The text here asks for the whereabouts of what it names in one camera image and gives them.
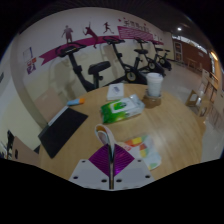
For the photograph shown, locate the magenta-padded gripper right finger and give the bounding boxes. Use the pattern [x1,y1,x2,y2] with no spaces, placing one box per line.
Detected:
[112,143,156,191]

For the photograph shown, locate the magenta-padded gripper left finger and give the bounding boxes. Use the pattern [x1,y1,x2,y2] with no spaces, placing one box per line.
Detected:
[68,143,111,190]

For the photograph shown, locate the white towel with colourful print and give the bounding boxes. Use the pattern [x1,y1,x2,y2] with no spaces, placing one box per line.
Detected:
[94,123,163,190]

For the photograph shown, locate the black rectangular mat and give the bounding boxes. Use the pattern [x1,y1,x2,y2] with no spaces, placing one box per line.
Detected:
[37,106,89,159]

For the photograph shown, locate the green wet wipes pack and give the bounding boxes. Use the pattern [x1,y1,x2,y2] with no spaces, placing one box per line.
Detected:
[100,94,146,124]

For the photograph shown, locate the blue and orange tube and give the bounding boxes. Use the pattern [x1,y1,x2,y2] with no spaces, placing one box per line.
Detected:
[66,97,86,107]

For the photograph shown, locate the brown round coaster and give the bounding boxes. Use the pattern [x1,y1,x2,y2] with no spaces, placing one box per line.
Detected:
[142,93,163,109]

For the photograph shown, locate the small white tissue pack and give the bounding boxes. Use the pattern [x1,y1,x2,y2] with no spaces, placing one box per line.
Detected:
[106,82,125,101]

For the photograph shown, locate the wooden chair with cutout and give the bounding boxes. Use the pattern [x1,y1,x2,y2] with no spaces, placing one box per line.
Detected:
[11,135,41,168]

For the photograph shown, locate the white cup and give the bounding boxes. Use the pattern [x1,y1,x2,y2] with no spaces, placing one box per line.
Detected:
[145,72,165,98]

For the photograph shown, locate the black exercise bike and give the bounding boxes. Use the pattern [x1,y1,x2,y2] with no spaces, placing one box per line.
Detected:
[151,39,173,72]
[54,41,112,93]
[102,35,148,85]
[133,37,166,78]

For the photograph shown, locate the ceiling lights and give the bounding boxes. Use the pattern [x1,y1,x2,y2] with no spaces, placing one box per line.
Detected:
[176,25,219,63]

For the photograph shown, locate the wall poster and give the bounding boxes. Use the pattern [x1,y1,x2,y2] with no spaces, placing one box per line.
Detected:
[22,46,38,75]

